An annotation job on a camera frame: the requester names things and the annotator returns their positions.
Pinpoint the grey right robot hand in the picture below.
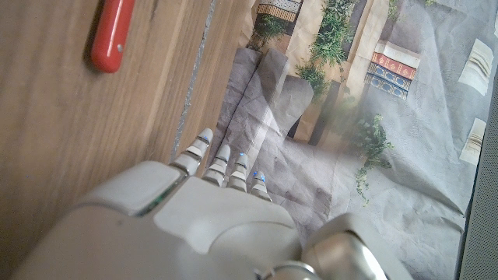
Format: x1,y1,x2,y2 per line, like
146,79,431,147
7,128,414,280

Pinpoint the printed fabric backdrop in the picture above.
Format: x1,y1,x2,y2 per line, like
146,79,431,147
209,0,498,280

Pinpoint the red-handled table knife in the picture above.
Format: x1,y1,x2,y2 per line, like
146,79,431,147
90,0,136,74

